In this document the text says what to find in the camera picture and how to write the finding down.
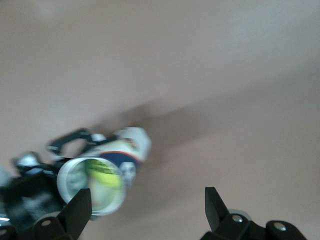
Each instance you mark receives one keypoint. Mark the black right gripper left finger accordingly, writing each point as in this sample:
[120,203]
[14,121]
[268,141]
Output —
[72,215]

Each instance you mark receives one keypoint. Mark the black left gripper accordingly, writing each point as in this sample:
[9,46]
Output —
[25,195]

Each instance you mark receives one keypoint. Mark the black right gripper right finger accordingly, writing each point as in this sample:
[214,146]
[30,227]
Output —
[217,215]

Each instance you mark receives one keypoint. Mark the yellow tennis ball black print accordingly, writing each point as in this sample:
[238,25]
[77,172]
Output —
[105,175]

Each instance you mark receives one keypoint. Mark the blue white tennis ball can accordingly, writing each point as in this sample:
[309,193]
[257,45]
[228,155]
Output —
[117,152]

